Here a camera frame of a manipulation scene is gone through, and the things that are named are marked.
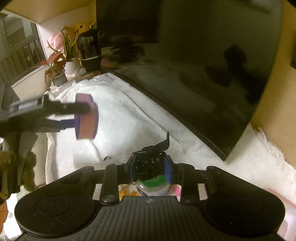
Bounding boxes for black electric kettle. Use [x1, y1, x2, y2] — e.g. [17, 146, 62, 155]
[77, 29, 101, 72]

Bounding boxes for purple pink sponge puff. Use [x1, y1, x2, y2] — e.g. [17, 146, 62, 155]
[74, 93, 99, 140]

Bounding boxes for black television screen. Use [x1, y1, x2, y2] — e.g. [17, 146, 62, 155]
[96, 1, 283, 160]

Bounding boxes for potted red leaf plant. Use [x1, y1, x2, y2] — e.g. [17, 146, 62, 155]
[39, 42, 73, 87]

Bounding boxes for green lidded small jar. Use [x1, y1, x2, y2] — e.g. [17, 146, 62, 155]
[136, 175, 171, 196]

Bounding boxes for black claw hair clip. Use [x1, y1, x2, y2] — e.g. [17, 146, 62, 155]
[130, 132, 170, 181]

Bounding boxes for orange soft toy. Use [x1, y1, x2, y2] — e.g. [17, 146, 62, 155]
[118, 184, 140, 201]

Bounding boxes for green leafy potted plant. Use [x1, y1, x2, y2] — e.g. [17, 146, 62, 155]
[61, 26, 80, 76]

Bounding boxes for pink pig squishy toy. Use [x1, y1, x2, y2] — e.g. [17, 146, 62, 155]
[173, 185, 182, 197]

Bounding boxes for white textured tablecloth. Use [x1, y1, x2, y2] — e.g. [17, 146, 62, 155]
[0, 72, 296, 239]

